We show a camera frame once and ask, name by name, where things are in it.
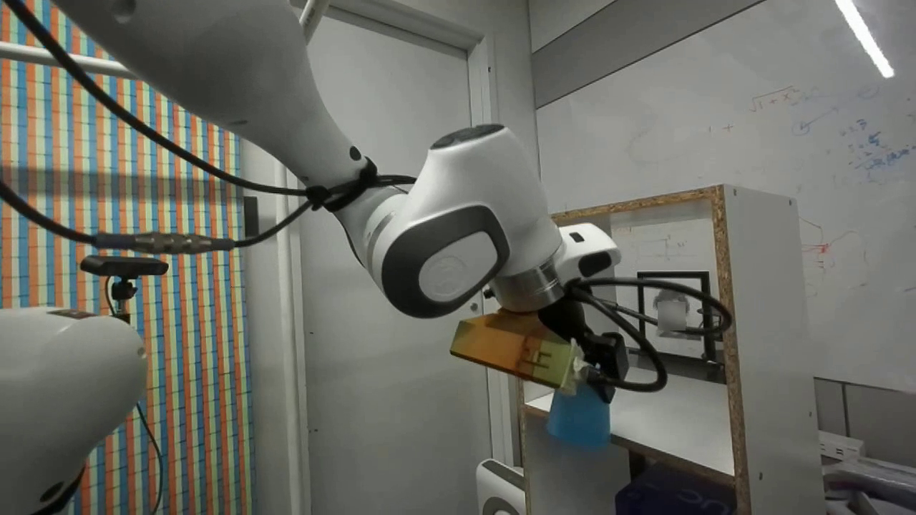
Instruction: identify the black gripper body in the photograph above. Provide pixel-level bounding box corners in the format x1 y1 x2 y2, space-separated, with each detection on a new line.
539 291 632 404

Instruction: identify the blue plastic cup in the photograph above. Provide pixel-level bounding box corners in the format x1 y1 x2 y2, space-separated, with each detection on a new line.
543 382 615 452

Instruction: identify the white wooden shelf cabinet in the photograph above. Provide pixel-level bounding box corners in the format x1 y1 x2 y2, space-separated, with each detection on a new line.
509 182 829 515

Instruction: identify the black framed portrait picture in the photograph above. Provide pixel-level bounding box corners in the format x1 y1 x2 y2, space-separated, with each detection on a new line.
635 268 719 366

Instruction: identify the white ribbed appliance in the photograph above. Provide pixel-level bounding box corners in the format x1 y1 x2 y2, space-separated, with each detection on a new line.
473 457 530 515

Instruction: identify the white door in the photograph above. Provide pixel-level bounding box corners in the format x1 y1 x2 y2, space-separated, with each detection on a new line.
291 0 503 515

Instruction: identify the white grey equipment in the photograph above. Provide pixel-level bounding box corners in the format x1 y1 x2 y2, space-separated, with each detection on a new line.
816 425 916 515

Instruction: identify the white whiteboard with scribbles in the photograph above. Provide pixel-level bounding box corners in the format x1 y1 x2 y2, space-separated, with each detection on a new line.
530 0 916 394

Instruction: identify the white horizontal pipe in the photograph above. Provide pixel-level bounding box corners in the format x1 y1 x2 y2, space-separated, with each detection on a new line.
0 40 135 80

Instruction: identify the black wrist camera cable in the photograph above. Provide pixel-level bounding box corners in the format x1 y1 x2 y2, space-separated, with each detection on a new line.
563 272 738 394

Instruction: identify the black wall switch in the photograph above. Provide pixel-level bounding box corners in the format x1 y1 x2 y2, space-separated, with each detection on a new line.
241 193 264 239

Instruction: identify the black camera stand cable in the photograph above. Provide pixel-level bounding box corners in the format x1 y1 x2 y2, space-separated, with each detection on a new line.
135 398 171 515

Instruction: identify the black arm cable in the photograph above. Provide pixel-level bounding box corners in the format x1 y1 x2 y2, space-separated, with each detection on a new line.
0 0 424 256

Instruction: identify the black camera stand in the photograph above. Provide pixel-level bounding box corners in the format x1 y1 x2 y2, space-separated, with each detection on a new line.
94 273 142 325

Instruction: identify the black stereo camera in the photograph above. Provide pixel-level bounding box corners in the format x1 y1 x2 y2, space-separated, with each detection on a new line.
78 252 171 281

